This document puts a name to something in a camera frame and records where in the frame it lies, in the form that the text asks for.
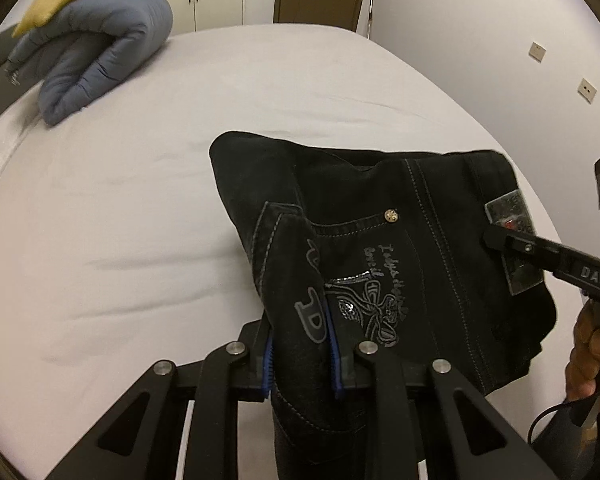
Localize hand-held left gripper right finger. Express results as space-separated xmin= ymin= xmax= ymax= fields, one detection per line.
xmin=327 ymin=320 xmax=561 ymax=480

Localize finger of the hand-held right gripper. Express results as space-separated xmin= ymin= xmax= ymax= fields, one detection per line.
xmin=481 ymin=225 xmax=600 ymax=307

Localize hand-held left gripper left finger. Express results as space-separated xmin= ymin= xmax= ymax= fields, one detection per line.
xmin=40 ymin=317 xmax=276 ymax=480

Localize black pants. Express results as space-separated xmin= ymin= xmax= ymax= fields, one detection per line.
xmin=209 ymin=131 xmax=558 ymax=480

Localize person's right hand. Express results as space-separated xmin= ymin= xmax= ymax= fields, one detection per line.
xmin=565 ymin=302 xmax=600 ymax=403

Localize white bed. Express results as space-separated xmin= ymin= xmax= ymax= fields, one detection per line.
xmin=0 ymin=22 xmax=566 ymax=480

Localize folded blue duvet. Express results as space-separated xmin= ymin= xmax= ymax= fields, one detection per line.
xmin=5 ymin=0 xmax=174 ymax=127

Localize black cable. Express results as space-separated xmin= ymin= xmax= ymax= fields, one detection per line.
xmin=527 ymin=399 xmax=578 ymax=446

